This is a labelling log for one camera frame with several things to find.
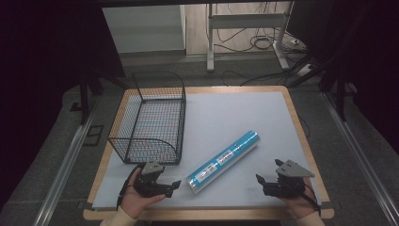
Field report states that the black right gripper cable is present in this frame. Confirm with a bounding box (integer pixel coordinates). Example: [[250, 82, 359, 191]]
[[300, 180, 322, 218]]

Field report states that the person's left hand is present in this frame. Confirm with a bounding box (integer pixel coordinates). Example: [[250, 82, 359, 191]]
[[120, 169, 167, 220]]

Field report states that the tangle of black floor cables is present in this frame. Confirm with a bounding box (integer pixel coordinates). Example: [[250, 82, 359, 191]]
[[205, 3, 310, 88]]

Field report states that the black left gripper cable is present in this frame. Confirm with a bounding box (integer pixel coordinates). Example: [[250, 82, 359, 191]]
[[116, 164, 141, 211]]

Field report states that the white metal desk frame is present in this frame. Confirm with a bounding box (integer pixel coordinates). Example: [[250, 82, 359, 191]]
[[205, 2, 292, 73]]

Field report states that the black wire mesh basket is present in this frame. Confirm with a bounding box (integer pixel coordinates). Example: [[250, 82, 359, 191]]
[[107, 71, 187, 166]]

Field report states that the person's right hand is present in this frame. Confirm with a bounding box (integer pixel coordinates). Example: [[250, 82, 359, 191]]
[[279, 177, 320, 220]]

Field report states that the silver metal floor rail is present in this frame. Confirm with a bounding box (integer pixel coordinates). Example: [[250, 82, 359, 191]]
[[321, 90, 399, 226], [32, 103, 99, 226]]

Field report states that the black metal stand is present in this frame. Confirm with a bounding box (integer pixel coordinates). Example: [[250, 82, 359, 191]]
[[77, 70, 105, 126]]

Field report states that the pale blue table mat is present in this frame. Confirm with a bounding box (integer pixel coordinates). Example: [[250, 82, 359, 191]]
[[91, 90, 323, 211]]

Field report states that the black floor socket frame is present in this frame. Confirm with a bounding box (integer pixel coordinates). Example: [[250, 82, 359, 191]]
[[83, 124, 104, 147]]

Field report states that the white power strip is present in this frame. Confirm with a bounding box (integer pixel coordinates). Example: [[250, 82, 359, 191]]
[[295, 63, 315, 78]]

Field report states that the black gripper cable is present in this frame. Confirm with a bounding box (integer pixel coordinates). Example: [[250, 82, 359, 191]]
[[116, 164, 141, 211], [300, 180, 322, 218]]

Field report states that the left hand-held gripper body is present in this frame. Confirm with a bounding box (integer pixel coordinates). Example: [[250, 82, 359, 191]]
[[134, 159, 174, 199]]

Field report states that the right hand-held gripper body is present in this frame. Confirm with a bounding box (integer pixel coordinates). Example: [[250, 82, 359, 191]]
[[263, 159, 315, 200]]

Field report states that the blue plastic-wrapped roll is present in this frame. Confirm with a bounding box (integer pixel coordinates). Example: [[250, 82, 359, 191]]
[[185, 130, 262, 195]]

